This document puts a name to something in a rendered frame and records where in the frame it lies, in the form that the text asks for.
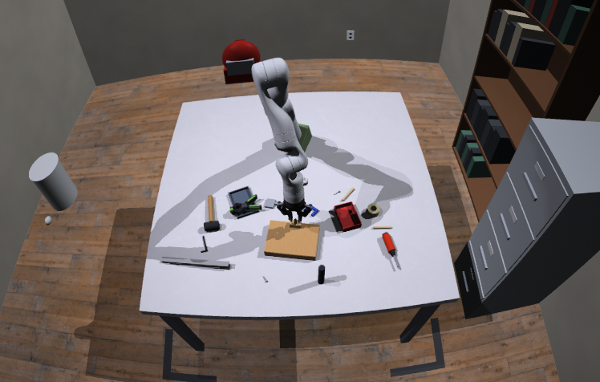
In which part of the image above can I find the black cylinder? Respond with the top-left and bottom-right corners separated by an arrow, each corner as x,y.
318,265 -> 325,284

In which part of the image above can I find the red-handled screwdriver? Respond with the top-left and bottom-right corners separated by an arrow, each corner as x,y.
382,232 -> 399,269

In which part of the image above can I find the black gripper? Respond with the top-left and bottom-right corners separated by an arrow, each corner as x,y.
277,195 -> 312,222

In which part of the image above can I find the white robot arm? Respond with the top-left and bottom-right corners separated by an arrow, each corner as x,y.
252,58 -> 308,204

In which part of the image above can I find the black mallet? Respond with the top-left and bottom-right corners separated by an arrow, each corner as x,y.
204,195 -> 220,231

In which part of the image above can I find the brown wooden bench board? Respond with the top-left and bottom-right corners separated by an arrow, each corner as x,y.
264,220 -> 319,261

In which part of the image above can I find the red open tray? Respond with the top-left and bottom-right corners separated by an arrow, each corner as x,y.
334,201 -> 362,232

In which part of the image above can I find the grey flat bar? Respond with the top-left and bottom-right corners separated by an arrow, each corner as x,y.
161,257 -> 230,270

